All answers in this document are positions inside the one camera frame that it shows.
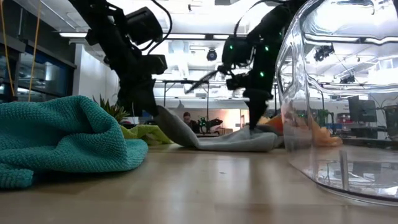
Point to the black ceiling dome camera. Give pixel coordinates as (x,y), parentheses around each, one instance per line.
(211,55)

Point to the black background robot arm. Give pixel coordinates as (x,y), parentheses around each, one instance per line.
(214,121)

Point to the clear plastic bin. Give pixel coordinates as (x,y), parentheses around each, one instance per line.
(357,186)

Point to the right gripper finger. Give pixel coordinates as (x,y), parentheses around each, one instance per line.
(258,112)

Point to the grey microfiber towel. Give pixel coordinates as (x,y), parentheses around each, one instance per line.
(224,141)

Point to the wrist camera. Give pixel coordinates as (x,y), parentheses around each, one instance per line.
(237,81)
(155,64)

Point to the small green potted plant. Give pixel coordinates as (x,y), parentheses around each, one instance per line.
(113,110)

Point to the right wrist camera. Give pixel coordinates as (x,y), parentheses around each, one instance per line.
(237,81)

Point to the lime green microfiber towel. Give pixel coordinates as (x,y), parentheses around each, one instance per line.
(146,132)

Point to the tall black table frame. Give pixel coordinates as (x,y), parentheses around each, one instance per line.
(186,81)

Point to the person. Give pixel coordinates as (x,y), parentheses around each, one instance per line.
(187,117)

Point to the orange microfiber towel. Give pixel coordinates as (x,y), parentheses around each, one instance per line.
(323,137)

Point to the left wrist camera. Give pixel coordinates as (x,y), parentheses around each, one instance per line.
(155,64)

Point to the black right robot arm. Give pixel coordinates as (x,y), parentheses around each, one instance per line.
(273,21)

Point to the black monitor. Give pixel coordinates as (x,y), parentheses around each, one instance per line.
(362,109)

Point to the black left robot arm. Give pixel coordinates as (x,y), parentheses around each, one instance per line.
(102,25)

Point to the teal microfiber towel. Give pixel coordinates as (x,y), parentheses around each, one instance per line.
(62,137)

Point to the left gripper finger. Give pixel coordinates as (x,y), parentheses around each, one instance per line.
(141,104)

